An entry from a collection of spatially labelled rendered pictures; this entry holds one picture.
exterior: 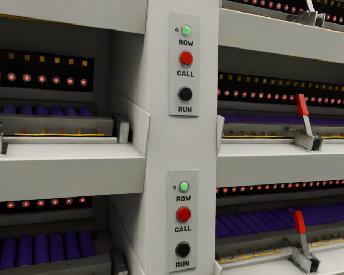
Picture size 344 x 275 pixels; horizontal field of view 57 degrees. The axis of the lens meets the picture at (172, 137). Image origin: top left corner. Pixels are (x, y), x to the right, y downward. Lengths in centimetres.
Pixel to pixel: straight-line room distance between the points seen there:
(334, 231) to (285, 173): 23
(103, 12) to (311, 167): 36
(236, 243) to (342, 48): 35
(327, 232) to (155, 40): 47
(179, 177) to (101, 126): 12
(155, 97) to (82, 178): 12
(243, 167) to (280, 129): 15
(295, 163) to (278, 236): 15
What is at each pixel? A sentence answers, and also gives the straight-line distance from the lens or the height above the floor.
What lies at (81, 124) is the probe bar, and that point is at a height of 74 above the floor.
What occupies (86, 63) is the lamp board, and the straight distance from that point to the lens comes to 53.
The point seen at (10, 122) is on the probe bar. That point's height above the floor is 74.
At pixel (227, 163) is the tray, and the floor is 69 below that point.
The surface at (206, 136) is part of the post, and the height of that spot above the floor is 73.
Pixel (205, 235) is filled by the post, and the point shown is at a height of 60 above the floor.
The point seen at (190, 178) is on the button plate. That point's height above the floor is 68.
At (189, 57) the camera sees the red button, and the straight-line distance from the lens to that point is 39.
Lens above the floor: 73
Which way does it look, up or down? 1 degrees down
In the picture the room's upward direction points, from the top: 1 degrees clockwise
